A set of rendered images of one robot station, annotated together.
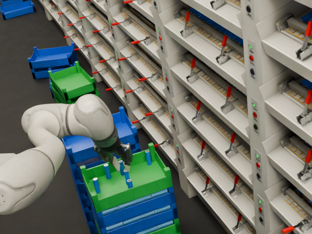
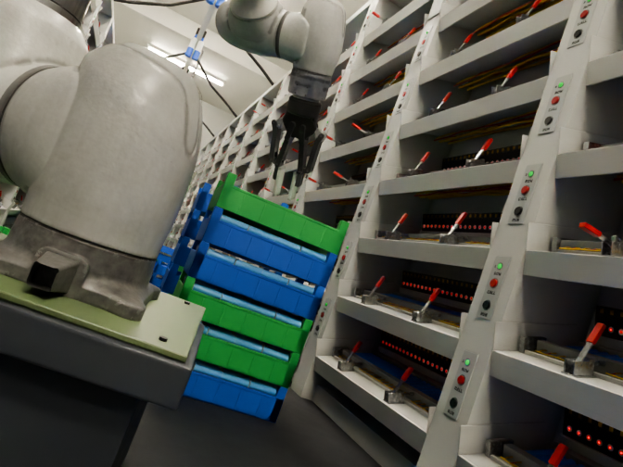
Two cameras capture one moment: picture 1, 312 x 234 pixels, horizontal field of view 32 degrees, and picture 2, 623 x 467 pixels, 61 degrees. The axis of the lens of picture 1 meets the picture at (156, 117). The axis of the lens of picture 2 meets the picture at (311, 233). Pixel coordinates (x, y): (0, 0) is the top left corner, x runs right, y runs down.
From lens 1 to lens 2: 1.46 m
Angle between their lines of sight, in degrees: 38
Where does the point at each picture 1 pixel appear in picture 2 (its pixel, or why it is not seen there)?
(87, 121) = (319, 12)
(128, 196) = (273, 217)
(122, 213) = (247, 239)
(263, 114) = (576, 86)
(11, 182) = not seen: outside the picture
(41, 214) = not seen: hidden behind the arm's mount
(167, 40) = (395, 145)
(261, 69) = (600, 17)
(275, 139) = (577, 140)
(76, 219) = not seen: hidden behind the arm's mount
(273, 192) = (539, 238)
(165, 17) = (406, 119)
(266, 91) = (597, 50)
